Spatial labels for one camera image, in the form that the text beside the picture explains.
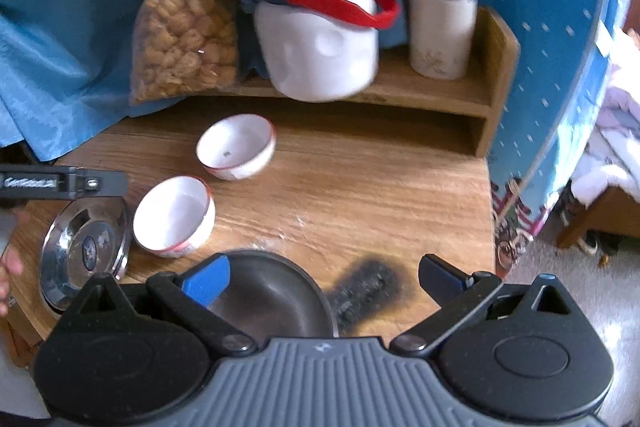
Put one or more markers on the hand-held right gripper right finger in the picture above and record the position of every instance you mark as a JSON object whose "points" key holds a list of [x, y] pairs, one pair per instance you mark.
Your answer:
{"points": [[442, 278]]}

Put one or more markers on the blue dotted cloth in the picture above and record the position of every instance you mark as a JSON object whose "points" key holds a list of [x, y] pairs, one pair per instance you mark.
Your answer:
{"points": [[540, 7]]}

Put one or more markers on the deep steel bowl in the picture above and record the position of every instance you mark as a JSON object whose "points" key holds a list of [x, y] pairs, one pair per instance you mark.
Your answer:
{"points": [[270, 297]]}

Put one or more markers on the clear bag of snacks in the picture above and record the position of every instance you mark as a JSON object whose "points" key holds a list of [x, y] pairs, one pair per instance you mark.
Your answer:
{"points": [[185, 37]]}

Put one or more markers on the white bedding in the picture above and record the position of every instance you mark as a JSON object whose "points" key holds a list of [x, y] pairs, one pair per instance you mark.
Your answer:
{"points": [[615, 132]]}

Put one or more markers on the wooden desk shelf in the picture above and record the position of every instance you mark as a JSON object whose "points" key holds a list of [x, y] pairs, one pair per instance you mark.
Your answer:
{"points": [[470, 97]]}

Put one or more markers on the cream thermos flask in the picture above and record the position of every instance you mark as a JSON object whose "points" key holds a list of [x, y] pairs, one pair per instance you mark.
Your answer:
{"points": [[440, 32]]}

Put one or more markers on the white bowl with dark mark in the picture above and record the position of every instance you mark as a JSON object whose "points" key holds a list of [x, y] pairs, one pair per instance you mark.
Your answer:
{"points": [[240, 144]]}

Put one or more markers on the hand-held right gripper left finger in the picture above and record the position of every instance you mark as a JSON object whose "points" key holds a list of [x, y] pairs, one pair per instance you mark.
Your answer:
{"points": [[207, 282]]}

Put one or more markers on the person's left hand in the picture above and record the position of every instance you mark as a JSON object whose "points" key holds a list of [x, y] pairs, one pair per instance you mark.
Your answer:
{"points": [[10, 266]]}

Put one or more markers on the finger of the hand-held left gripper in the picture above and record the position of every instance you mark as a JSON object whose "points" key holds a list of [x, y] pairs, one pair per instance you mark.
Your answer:
{"points": [[107, 184]]}

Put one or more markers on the plain white red-rimmed bowl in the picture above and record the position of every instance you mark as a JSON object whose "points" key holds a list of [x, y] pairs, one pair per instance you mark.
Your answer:
{"points": [[172, 217]]}

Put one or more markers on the plain blue cloth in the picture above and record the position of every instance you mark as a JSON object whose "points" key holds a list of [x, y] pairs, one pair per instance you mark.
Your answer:
{"points": [[75, 7]]}

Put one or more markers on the wooden bed frame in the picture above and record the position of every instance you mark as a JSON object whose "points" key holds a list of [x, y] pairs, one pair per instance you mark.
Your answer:
{"points": [[605, 212]]}

